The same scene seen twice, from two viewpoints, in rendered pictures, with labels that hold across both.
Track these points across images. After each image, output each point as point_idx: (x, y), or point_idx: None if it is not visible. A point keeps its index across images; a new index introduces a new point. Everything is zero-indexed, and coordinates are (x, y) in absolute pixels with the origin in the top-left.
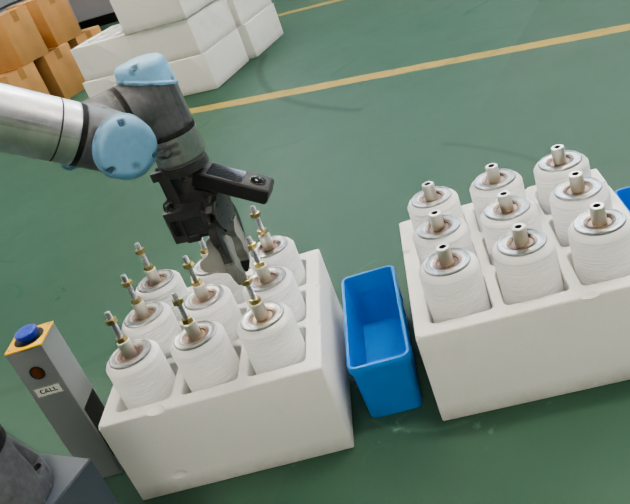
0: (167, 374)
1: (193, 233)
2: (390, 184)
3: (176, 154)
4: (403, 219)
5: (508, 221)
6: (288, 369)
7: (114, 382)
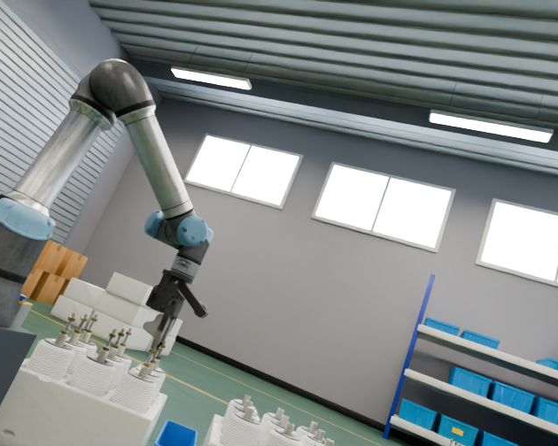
0: (64, 371)
1: (157, 305)
2: (196, 426)
3: (186, 267)
4: (197, 441)
5: (282, 428)
6: (133, 411)
7: (38, 349)
